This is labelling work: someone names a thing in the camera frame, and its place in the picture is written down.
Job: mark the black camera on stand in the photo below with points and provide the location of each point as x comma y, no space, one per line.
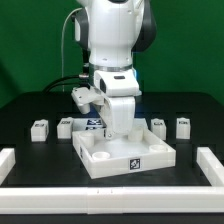
85,68

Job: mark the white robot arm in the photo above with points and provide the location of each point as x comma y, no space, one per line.
112,31

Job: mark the white marker base plate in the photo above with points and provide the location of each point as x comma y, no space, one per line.
84,124

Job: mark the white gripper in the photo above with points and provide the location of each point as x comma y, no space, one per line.
117,113

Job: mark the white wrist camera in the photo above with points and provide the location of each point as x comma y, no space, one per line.
116,84

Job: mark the white square tabletop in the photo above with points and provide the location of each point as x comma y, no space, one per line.
140,151

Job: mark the white U-shaped obstacle fence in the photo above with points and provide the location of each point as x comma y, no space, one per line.
122,200

